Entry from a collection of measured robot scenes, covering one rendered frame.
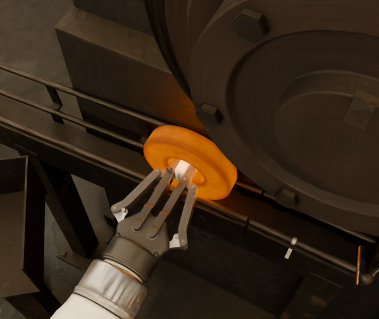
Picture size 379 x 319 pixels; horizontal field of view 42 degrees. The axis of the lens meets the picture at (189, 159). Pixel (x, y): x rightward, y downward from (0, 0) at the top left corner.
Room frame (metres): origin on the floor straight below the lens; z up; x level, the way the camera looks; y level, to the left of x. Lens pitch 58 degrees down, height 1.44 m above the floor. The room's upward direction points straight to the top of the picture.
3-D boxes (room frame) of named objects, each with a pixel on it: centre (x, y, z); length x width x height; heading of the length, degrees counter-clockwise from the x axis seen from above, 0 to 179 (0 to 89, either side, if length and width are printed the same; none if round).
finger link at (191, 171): (0.37, -0.01, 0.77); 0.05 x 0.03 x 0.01; 153
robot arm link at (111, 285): (0.20, 0.11, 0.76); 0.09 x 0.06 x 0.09; 63
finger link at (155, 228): (0.32, 0.03, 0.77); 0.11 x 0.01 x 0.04; 151
